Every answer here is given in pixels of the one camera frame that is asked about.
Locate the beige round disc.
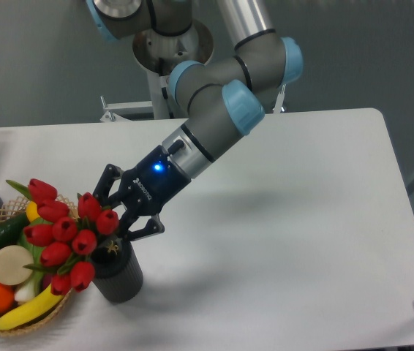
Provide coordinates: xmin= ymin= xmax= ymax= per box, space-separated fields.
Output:
xmin=0 ymin=245 xmax=34 ymax=286

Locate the green bok choy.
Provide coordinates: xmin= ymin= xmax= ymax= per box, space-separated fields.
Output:
xmin=15 ymin=231 xmax=45 ymax=305

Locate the yellow lemon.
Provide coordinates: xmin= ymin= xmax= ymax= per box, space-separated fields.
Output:
xmin=26 ymin=201 xmax=40 ymax=223

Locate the red tulip bouquet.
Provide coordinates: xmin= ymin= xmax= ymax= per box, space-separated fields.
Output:
xmin=7 ymin=178 xmax=119 ymax=295

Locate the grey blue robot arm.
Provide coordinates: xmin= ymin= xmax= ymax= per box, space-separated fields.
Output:
xmin=87 ymin=1 xmax=303 ymax=241

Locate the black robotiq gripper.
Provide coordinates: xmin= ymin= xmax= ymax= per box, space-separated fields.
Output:
xmin=93 ymin=146 xmax=191 ymax=241

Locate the dark grey ribbed vase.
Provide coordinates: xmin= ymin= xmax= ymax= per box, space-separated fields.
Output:
xmin=90 ymin=236 xmax=143 ymax=303

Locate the woven wicker basket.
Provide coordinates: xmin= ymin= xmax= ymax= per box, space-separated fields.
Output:
xmin=0 ymin=196 xmax=75 ymax=338

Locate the green cucumber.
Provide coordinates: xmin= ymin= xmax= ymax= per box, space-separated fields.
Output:
xmin=0 ymin=213 xmax=30 ymax=249

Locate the yellow banana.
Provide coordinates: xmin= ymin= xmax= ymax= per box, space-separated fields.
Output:
xmin=0 ymin=286 xmax=64 ymax=331

